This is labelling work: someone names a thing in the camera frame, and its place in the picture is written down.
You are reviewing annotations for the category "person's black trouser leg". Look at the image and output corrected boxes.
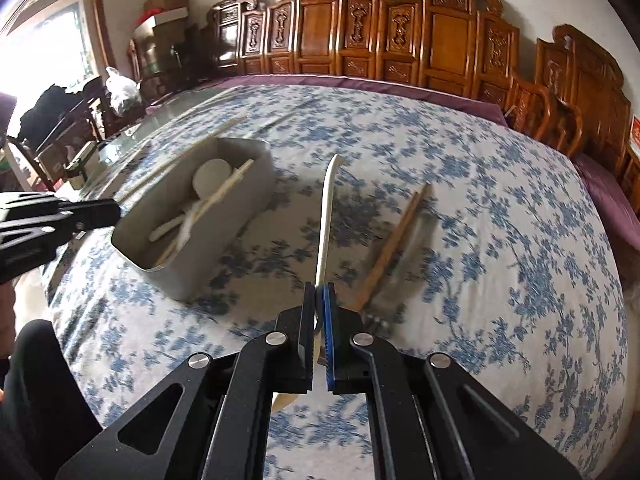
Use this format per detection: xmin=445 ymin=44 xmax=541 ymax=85
xmin=0 ymin=319 xmax=104 ymax=480

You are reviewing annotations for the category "carved wooden sofa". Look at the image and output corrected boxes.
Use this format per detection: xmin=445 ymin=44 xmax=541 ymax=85
xmin=206 ymin=0 xmax=584 ymax=157

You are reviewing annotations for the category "blue floral tablecloth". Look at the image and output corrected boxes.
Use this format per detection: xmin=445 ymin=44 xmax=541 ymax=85
xmin=42 ymin=83 xmax=632 ymax=480

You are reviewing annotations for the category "grey rectangular container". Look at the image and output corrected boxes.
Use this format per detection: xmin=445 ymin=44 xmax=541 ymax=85
xmin=110 ymin=136 xmax=275 ymax=304

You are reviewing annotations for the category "dark wooden chair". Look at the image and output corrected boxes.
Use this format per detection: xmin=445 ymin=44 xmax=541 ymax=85
xmin=7 ymin=75 xmax=109 ymax=192

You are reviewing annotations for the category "purple armchair cushion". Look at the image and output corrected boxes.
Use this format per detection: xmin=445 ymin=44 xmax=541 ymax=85
xmin=571 ymin=152 xmax=640 ymax=252

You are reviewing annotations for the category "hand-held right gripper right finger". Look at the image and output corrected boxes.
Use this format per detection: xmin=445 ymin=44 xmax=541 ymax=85
xmin=322 ymin=284 xmax=584 ymax=480

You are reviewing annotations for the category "cream handled utensil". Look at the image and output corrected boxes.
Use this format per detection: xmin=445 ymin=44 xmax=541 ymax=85
xmin=154 ymin=158 xmax=256 ymax=267

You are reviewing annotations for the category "white plastic bag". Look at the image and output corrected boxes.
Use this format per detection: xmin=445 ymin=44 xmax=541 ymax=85
xmin=104 ymin=66 xmax=142 ymax=116

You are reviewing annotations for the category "carved wooden armchair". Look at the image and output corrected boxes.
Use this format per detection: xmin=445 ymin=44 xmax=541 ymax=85
xmin=534 ymin=23 xmax=640 ymax=202

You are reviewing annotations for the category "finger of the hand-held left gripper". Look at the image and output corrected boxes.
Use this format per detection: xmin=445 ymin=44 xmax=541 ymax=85
xmin=0 ymin=192 xmax=77 ymax=222
xmin=0 ymin=198 xmax=122 ymax=252

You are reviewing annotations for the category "white cardboard box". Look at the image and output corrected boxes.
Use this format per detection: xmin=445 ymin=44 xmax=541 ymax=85
xmin=132 ymin=7 xmax=189 ymax=37

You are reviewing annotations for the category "small beige box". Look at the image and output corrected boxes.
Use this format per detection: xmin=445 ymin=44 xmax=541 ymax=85
xmin=64 ymin=140 xmax=101 ymax=191

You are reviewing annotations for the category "wooden window frame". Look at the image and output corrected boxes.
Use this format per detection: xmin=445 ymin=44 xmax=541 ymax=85
xmin=0 ymin=0 xmax=110 ymax=111

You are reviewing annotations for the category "black cloth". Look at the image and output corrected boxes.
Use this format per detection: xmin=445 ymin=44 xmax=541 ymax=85
xmin=19 ymin=84 xmax=84 ymax=142

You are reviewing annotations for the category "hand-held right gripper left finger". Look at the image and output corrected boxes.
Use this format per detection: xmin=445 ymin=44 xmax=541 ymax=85
xmin=54 ymin=282 xmax=318 ymax=480

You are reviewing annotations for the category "person's left forearm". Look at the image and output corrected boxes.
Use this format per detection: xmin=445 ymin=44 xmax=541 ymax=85
xmin=0 ymin=280 xmax=19 ymax=362

